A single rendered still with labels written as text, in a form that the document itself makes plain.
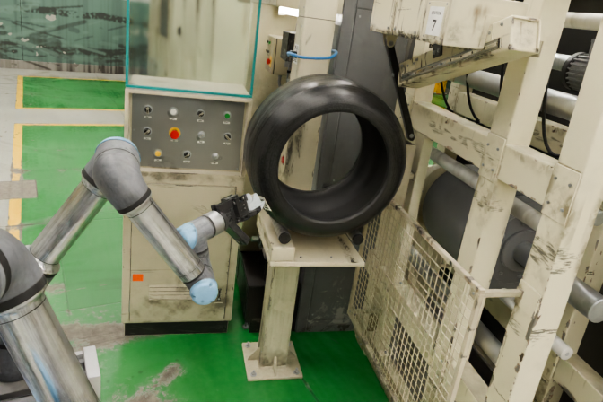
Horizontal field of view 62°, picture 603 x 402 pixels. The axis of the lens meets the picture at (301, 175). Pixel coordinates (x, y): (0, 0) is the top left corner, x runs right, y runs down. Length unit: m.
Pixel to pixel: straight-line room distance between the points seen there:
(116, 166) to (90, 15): 9.24
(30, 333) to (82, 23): 9.76
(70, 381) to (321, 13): 1.54
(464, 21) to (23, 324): 1.27
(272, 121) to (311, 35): 0.48
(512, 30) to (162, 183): 1.61
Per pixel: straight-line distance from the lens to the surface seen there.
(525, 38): 1.52
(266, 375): 2.57
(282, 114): 1.64
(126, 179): 1.28
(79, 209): 1.44
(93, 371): 1.58
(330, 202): 2.06
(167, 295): 2.65
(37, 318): 0.84
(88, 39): 10.50
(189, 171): 2.38
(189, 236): 1.47
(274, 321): 2.45
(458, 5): 1.51
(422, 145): 2.20
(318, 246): 2.00
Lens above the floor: 1.69
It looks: 19 degrees down
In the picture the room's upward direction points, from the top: 8 degrees clockwise
